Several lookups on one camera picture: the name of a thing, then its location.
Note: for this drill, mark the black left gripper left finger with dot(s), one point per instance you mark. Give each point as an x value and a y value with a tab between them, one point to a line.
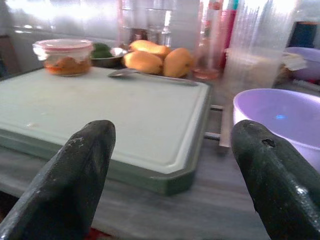
62	180

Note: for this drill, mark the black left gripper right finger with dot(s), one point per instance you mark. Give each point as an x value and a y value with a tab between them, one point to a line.
280	180

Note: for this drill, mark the purple plastic bowl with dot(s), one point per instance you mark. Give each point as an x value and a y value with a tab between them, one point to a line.
282	117
308	62

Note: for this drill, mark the white green cutting board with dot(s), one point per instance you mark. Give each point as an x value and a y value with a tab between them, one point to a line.
112	112

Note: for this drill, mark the clear plastic food box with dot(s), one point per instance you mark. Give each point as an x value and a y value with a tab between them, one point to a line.
252	67

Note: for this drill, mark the glass jar with pink lid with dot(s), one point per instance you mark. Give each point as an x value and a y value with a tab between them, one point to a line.
65	57

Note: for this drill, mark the steel spoon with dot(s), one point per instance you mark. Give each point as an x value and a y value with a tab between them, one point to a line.
140	74

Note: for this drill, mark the steel bowl holding green fruit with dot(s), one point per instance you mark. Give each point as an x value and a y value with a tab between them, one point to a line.
115	56

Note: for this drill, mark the green fruit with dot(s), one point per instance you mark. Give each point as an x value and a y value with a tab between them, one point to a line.
101	50

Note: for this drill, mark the yellow mango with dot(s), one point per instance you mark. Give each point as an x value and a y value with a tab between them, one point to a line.
152	48
178	62
142	62

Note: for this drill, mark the pink clear bottle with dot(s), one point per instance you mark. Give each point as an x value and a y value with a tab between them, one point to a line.
210	45

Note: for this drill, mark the tall clear plastic container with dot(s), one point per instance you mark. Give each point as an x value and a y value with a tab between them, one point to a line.
262	27

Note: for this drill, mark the clear drinking glass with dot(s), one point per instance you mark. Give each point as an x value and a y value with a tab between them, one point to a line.
160	27

